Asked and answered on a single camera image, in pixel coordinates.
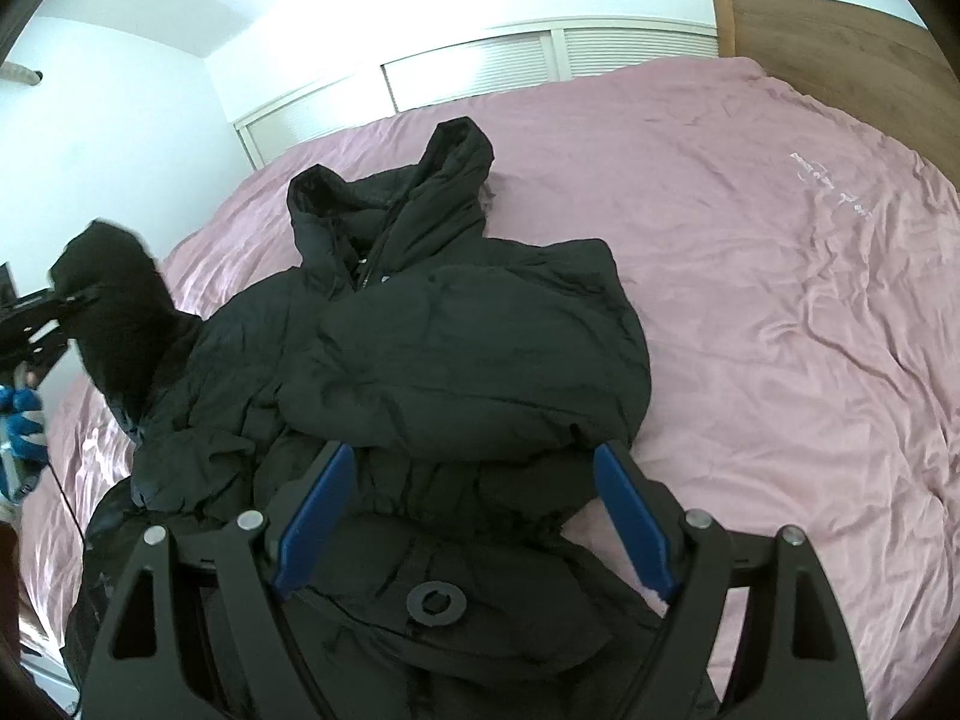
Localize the wooden headboard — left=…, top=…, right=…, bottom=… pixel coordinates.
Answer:
left=713, top=0, right=958, bottom=182

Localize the blue gloved left hand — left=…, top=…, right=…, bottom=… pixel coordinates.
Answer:
left=2, top=362, right=49, bottom=507

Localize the braided wall pipe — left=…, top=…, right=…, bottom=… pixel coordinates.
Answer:
left=0, top=62, right=44, bottom=86

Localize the black hooded puffer jacket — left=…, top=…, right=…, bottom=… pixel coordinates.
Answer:
left=50, top=117, right=659, bottom=718

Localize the pink bed sheet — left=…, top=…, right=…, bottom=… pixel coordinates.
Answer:
left=17, top=55, right=960, bottom=720

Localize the thin black cable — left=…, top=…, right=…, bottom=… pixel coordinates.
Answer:
left=40, top=455, right=96, bottom=717

